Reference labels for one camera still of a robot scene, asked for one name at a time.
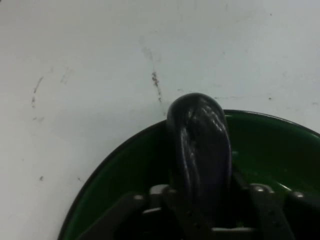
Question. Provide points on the green round plate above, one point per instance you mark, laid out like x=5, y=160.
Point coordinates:
x=270, y=147

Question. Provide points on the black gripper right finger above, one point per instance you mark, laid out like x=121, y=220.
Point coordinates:
x=267, y=210

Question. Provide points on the dark purple toy eggplant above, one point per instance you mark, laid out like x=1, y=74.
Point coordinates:
x=202, y=150

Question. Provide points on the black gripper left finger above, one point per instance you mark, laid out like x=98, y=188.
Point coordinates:
x=140, y=205

